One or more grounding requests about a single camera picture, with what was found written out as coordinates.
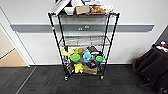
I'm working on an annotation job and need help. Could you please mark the tan paper bag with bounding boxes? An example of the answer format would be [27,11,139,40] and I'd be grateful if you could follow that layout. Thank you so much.
[76,47,86,56]

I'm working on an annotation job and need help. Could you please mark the blue plush toy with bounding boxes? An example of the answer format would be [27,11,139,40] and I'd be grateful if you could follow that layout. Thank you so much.
[82,49,94,64]

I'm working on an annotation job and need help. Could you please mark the black flat bag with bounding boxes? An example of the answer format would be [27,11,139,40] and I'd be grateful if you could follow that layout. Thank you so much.
[87,45,102,56]

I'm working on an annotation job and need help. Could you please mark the plain green bowl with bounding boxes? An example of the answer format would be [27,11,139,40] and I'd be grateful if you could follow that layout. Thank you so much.
[69,53,82,63]

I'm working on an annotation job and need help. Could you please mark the small black pouch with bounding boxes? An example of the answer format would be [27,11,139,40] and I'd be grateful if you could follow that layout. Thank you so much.
[87,60,98,69]

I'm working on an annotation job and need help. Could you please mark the pale yellow plush toy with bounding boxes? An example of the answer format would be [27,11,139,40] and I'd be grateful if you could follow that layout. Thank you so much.
[61,49,74,58]

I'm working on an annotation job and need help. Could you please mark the green bowl with blue rim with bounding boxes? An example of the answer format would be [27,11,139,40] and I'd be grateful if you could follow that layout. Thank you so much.
[95,55,105,64]

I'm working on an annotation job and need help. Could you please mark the yellow plush toy red tag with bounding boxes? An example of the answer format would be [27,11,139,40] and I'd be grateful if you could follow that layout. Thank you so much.
[73,63,84,74]

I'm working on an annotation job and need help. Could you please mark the large brown cardboard box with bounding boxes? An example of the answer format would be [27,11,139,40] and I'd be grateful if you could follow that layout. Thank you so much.
[82,63,100,76]

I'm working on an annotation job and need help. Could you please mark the small brown cardboard box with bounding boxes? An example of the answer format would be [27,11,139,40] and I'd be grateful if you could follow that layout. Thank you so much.
[75,4,91,16]

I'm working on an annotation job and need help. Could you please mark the white bowl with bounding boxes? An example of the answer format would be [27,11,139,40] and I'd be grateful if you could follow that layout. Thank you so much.
[64,6,76,16]

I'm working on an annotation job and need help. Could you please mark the white pouch with blue rim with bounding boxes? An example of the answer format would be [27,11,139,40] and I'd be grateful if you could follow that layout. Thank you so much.
[70,0,84,8]

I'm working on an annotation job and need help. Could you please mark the stacked white boxes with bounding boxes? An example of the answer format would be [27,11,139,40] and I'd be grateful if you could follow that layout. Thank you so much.
[83,0,102,7]

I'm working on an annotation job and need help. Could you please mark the black office chair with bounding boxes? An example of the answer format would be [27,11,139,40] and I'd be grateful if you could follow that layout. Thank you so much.
[132,46,168,92]

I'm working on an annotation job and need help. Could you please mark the double round wall socket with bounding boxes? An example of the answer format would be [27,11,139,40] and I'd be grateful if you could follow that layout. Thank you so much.
[84,24,90,30]

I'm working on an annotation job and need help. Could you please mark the black wire shelf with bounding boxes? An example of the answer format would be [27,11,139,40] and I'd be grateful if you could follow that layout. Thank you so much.
[47,11,121,81]

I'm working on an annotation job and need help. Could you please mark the long grey wall band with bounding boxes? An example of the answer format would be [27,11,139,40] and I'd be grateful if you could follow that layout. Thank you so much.
[9,23,156,34]

